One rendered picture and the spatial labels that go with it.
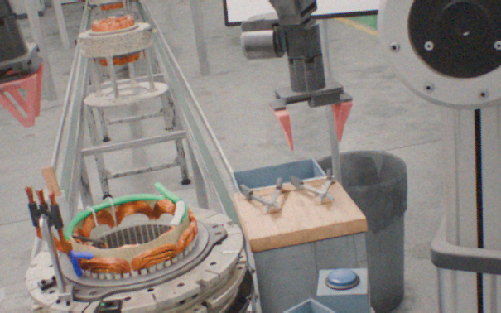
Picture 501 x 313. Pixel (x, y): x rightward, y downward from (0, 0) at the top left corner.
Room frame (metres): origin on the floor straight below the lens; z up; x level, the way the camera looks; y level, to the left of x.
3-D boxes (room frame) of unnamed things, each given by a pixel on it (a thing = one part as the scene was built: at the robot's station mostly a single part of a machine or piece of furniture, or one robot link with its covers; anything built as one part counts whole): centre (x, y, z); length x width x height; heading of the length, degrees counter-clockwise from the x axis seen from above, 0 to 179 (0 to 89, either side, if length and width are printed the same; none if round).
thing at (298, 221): (1.11, -0.06, 1.05); 0.20 x 0.19 x 0.02; 6
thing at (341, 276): (0.89, -0.11, 1.04); 0.04 x 0.04 x 0.01
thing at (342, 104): (1.13, -0.14, 1.21); 0.07 x 0.07 x 0.09; 7
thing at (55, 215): (0.86, 0.28, 1.21); 0.04 x 0.04 x 0.03; 11
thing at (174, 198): (0.99, 0.12, 1.15); 0.15 x 0.04 x 0.02; 11
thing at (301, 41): (1.13, -0.10, 1.34); 0.07 x 0.06 x 0.07; 61
